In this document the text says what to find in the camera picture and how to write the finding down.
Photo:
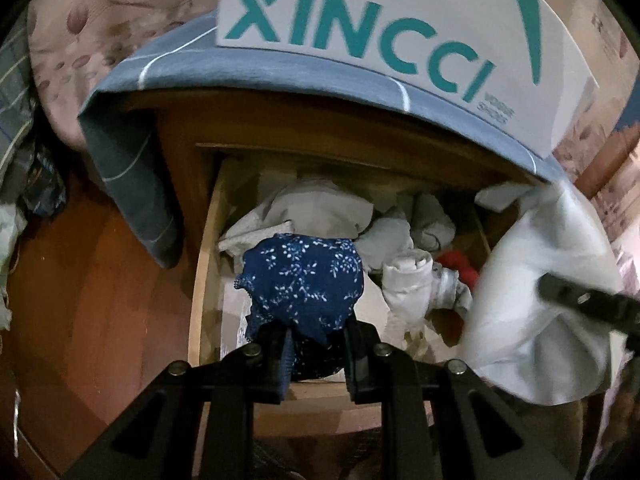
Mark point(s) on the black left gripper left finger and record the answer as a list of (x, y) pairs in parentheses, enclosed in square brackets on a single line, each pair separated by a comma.
[(194, 421)]

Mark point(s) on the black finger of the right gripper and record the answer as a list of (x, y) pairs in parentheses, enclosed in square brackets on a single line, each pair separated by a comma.
[(616, 310)]

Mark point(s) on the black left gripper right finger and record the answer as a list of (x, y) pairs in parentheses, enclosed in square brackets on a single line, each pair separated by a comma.
[(439, 421)]

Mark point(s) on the pale blue white garment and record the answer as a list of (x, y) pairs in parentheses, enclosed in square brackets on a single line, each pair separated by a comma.
[(529, 347)]

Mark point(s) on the navy floral underwear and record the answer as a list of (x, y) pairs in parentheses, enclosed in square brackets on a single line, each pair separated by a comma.
[(311, 285)]

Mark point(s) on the wooden drawer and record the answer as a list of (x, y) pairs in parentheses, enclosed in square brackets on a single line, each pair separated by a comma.
[(243, 180)]

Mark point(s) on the rolled white garment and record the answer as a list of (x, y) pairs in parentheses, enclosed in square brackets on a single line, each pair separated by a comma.
[(407, 283)]

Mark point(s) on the red garment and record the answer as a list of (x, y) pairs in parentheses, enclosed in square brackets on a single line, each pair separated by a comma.
[(458, 261)]

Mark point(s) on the white ribbed garment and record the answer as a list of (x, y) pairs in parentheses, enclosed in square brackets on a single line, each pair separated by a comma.
[(235, 306)]

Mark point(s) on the light blue folded cloth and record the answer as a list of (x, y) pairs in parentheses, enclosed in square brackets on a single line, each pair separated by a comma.
[(386, 238)]

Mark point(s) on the grey sock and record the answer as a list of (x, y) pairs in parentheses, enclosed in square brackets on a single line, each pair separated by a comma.
[(430, 227)]

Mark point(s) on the wooden nightstand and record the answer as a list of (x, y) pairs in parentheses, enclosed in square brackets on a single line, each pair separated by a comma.
[(194, 127)]

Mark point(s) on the white dotted garment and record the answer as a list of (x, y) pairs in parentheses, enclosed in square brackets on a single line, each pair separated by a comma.
[(248, 232)]

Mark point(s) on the grey beige garment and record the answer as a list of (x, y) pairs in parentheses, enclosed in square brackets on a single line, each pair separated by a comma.
[(319, 208)]

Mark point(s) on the white floral plastic bag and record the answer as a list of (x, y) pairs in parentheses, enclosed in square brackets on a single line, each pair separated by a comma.
[(12, 224)]

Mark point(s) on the dark blue package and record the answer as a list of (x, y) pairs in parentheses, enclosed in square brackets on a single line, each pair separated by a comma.
[(44, 193)]

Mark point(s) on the white XINCCI shoe box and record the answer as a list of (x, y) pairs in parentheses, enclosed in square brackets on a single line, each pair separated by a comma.
[(511, 63)]

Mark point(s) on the blue grid tablecloth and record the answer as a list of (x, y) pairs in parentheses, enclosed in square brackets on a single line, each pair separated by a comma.
[(186, 67)]

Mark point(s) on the green plaid cloth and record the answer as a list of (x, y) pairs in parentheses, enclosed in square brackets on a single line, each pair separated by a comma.
[(17, 105)]

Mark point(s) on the pink leaf bedsheet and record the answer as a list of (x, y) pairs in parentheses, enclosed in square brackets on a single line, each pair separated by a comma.
[(73, 44)]

